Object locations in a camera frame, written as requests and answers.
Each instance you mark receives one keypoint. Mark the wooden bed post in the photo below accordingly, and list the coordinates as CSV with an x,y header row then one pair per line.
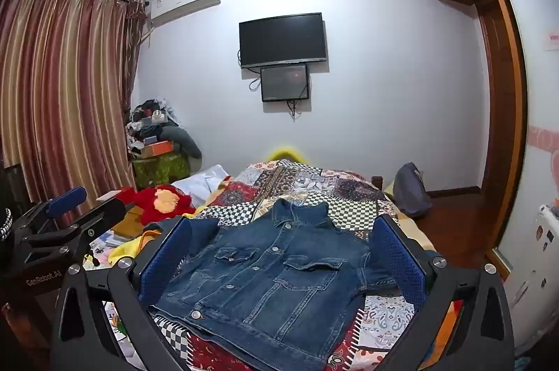
x,y
377,182

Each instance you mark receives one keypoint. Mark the tan cloth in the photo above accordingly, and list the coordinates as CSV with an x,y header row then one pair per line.
x,y
220,185

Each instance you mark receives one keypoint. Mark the large black wall television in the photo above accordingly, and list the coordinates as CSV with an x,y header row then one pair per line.
x,y
283,40

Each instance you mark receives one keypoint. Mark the green patterned box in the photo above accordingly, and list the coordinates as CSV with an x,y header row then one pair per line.
x,y
161,172

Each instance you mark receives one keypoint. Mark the red plush toy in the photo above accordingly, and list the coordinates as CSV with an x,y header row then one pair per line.
x,y
148,207

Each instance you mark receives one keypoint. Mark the small black wall monitor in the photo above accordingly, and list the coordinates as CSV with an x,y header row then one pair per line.
x,y
284,82

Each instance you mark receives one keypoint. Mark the patchwork printed blanket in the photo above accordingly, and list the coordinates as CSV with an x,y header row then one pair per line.
x,y
305,183

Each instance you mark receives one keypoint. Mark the white sliding door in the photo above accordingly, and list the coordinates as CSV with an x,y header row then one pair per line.
x,y
537,100

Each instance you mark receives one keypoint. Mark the white cloth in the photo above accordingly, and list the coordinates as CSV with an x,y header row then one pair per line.
x,y
198,185

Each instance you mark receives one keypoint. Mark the pile of clothes and boxes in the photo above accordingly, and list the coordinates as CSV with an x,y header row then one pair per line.
x,y
146,119

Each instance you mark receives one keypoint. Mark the striped red curtain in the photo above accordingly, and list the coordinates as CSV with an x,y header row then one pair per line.
x,y
65,91

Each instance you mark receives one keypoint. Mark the white air conditioner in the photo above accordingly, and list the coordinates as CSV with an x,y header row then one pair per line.
x,y
185,1

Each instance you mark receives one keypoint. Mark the orange box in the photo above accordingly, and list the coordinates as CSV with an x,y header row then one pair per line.
x,y
157,149

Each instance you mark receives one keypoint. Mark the grey bag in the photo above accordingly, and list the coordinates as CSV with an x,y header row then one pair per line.
x,y
410,192

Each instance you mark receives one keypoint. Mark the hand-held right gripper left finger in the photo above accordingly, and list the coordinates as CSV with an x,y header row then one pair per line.
x,y
168,261

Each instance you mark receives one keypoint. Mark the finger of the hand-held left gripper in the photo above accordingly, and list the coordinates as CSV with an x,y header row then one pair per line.
x,y
65,198
102,218

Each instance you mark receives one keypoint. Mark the yellow curved object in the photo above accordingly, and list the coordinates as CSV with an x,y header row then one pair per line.
x,y
288,151

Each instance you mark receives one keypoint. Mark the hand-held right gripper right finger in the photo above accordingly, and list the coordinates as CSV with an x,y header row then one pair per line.
x,y
399,261

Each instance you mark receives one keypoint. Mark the blue denim jacket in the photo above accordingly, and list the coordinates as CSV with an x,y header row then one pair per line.
x,y
270,279

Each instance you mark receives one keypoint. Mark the yellow cloth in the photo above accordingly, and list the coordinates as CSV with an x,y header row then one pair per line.
x,y
124,251

